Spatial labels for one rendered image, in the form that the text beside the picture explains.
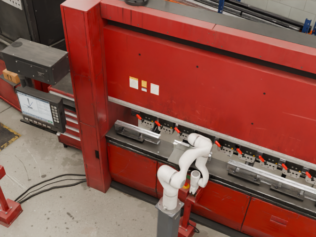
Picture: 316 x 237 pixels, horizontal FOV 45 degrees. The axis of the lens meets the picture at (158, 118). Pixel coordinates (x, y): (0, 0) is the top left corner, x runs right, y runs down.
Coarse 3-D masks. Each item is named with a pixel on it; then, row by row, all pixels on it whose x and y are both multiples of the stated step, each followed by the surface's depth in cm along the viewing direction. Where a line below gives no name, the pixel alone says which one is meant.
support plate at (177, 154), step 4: (180, 144) 374; (180, 148) 370; (184, 148) 370; (188, 148) 370; (192, 148) 371; (172, 152) 366; (176, 152) 366; (180, 152) 366; (172, 156) 362; (176, 156) 362; (180, 156) 362; (168, 160) 358; (172, 160) 358; (176, 160) 358; (176, 164) 356
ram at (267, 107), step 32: (128, 32) 321; (128, 64) 339; (160, 64) 323; (192, 64) 309; (224, 64) 296; (256, 64) 292; (128, 96) 364; (160, 96) 346; (192, 96) 330; (224, 96) 315; (256, 96) 301; (288, 96) 289; (192, 128) 353; (224, 128) 336; (256, 128) 321; (288, 128) 307; (288, 160) 327
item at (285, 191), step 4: (272, 184) 353; (272, 188) 350; (280, 188) 350; (280, 192) 348; (284, 192) 346; (288, 192) 346; (292, 192) 347; (288, 196) 346; (292, 196) 344; (296, 196) 344; (300, 196) 344; (304, 196) 344; (300, 200) 343
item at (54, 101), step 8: (16, 88) 335; (24, 88) 335; (32, 88) 340; (32, 96) 330; (40, 96) 328; (48, 96) 328; (56, 96) 333; (56, 104) 323; (56, 112) 330; (64, 112) 342; (32, 120) 353; (40, 120) 348; (56, 120) 337; (64, 120) 346; (56, 128) 345; (64, 128) 345
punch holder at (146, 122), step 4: (140, 112) 370; (140, 116) 373; (144, 116) 371; (148, 116) 368; (152, 116) 366; (140, 120) 376; (144, 120) 374; (148, 120) 372; (152, 120) 369; (144, 124) 377; (148, 124) 375; (152, 124) 372
